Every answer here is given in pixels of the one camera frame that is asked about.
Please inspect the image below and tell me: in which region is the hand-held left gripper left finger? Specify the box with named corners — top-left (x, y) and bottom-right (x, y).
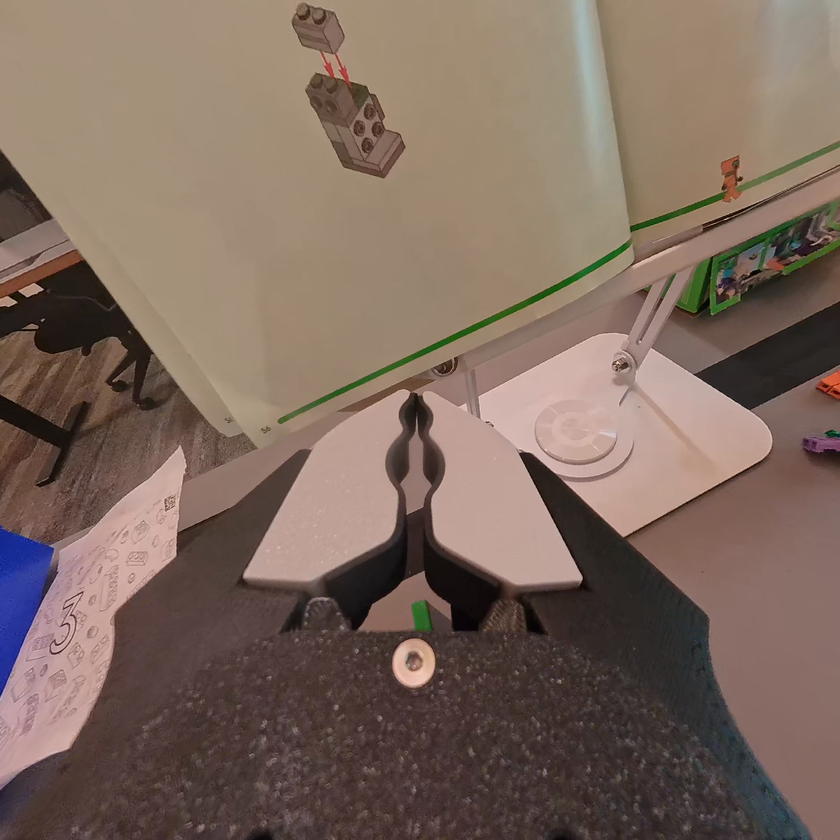
top-left (241, 390), bottom-right (420, 589)

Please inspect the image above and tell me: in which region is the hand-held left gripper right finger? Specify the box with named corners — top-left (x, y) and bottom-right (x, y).
top-left (417, 390), bottom-right (585, 596)

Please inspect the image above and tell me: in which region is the white wooden book stand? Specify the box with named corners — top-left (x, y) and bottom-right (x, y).
top-left (420, 177), bottom-right (840, 539)

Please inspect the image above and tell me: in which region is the toy brick instruction booklet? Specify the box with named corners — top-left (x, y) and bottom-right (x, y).
top-left (0, 0), bottom-right (840, 448)

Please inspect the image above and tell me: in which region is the grey desk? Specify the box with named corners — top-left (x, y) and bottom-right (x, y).
top-left (56, 289), bottom-right (840, 840)

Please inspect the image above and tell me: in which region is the wood-edged office desk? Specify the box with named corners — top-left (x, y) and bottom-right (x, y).
top-left (0, 218), bottom-right (91, 488)

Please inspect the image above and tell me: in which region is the white printed paper bag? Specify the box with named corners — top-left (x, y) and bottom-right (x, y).
top-left (0, 446), bottom-right (188, 790)

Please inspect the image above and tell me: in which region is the blue plastic bin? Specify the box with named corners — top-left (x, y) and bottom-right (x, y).
top-left (0, 524), bottom-right (56, 698)

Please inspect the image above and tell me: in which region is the black office chair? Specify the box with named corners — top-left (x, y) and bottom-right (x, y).
top-left (0, 262), bottom-right (160, 412)

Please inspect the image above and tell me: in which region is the pile of colourful bricks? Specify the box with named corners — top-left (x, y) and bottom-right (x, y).
top-left (801, 369), bottom-right (840, 457)

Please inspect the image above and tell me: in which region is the green toy set box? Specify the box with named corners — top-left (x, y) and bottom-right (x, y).
top-left (676, 199), bottom-right (840, 317)

